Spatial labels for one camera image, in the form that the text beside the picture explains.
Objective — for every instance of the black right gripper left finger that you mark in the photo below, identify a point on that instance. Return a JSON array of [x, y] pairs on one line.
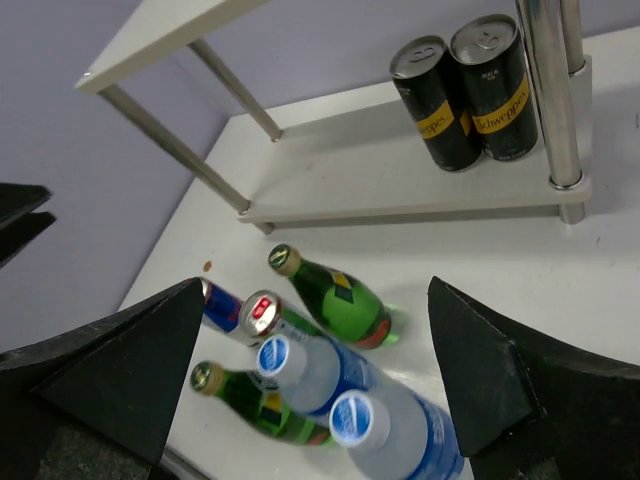
[[98, 402]]

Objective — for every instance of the white two-tier shelf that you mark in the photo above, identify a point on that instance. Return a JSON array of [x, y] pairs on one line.
[[355, 155]]

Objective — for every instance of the blue label water bottle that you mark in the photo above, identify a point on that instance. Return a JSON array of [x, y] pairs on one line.
[[312, 373], [392, 433]]

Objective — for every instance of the black schweppes can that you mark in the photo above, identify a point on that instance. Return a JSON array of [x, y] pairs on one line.
[[494, 73], [428, 82]]

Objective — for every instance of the black Schweppes can right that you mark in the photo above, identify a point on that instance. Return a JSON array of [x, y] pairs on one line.
[[494, 73]]

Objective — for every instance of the green glass bottle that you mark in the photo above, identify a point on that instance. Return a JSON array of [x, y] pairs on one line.
[[340, 303], [259, 403]]

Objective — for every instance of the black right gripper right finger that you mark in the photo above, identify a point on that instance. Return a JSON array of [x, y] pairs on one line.
[[526, 405]]

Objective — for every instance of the blue silver energy can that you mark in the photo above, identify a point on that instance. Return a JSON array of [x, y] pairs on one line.
[[265, 313], [221, 313]]

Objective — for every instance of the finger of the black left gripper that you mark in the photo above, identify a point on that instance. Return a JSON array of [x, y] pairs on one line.
[[20, 221]]

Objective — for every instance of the green glass bottle front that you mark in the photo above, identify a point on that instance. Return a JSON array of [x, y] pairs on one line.
[[259, 403]]

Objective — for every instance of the black Schweppes can left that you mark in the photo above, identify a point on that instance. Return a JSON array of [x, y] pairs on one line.
[[428, 82]]

